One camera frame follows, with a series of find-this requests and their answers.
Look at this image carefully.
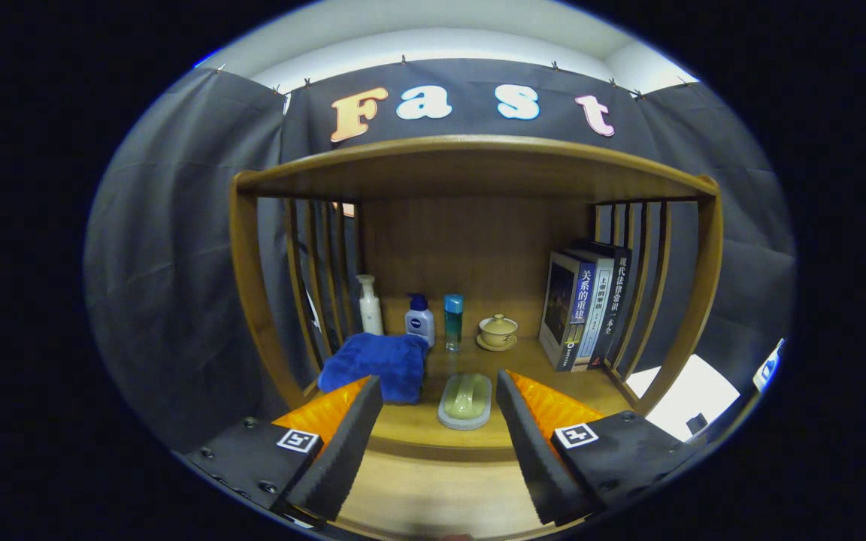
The blue towel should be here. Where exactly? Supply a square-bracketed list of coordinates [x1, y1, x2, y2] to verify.
[317, 332, 430, 405]

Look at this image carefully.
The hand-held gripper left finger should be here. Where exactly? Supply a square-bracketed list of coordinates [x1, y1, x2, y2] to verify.
[181, 376, 385, 524]

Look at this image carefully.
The white storage box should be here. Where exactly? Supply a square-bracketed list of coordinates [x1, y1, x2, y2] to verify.
[625, 353, 740, 443]

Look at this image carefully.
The book with blue spine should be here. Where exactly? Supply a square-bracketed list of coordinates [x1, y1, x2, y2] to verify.
[538, 251, 598, 373]

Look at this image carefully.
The black backdrop cloth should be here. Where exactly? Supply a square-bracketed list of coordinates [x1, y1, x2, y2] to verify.
[83, 56, 796, 452]

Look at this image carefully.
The wooden cabinet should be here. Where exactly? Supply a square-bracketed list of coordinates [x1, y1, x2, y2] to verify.
[229, 135, 723, 461]

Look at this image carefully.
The white wall shelf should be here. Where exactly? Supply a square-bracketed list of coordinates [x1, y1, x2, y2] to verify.
[753, 338, 786, 393]

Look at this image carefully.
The green scrub brush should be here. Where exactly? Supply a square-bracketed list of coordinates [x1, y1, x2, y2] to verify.
[437, 372, 493, 431]

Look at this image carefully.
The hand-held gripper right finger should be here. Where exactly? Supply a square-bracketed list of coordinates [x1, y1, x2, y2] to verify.
[496, 369, 707, 527]

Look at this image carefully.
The white pump bottle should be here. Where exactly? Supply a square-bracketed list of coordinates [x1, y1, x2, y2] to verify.
[356, 274, 385, 337]

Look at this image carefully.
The book with pale spine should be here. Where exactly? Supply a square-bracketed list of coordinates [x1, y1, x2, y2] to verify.
[576, 248, 616, 370]

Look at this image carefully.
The wooden drawer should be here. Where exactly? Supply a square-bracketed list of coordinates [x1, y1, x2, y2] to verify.
[335, 449, 554, 540]

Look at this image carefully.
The white bottle with blue cap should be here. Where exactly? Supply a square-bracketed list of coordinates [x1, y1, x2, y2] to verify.
[404, 293, 436, 348]

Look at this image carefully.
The beige lidded teacup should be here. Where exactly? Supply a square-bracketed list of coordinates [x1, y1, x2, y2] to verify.
[476, 313, 519, 352]

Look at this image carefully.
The teal blue bottle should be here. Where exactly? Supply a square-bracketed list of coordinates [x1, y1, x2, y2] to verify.
[444, 294, 465, 352]

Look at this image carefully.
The wooden countertop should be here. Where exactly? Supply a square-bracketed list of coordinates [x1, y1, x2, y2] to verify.
[305, 334, 633, 461]

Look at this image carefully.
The book with black spine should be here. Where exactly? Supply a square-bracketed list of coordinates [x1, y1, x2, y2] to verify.
[591, 240, 633, 367]

